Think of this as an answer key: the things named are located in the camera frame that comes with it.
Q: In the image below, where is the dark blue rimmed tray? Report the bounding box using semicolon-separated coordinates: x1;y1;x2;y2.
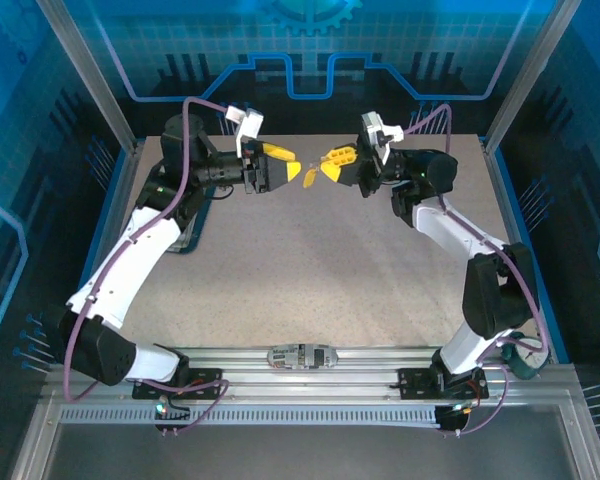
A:
168;196;217;257

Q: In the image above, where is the printed silver wrapper bundle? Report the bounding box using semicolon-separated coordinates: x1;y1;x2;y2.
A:
266;341;341;371

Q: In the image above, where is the green dial gauge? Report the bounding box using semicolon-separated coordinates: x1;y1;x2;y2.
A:
499;332;551;382

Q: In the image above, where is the black controller board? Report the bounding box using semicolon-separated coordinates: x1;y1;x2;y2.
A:
153;394;192;437
433;399;477;437

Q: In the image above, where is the grey metal panel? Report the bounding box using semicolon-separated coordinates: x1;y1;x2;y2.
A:
42;422;581;480

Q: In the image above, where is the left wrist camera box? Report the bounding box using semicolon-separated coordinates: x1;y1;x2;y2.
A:
223;103;267;160

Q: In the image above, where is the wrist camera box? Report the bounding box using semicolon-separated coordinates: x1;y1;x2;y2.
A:
223;103;267;160
358;110;406;164

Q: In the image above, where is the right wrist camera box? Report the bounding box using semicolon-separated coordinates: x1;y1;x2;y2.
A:
358;110;406;164

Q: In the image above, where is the aluminium side rail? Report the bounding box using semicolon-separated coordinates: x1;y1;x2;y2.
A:
479;135;556;364
79;139;147;296

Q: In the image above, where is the aluminium frame post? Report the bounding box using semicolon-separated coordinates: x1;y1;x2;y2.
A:
34;0;142;152
483;0;582;152

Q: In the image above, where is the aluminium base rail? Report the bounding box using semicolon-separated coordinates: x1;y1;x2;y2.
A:
44;343;576;404

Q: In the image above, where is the grey slotted cable duct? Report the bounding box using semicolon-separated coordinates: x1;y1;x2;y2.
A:
58;403;444;427

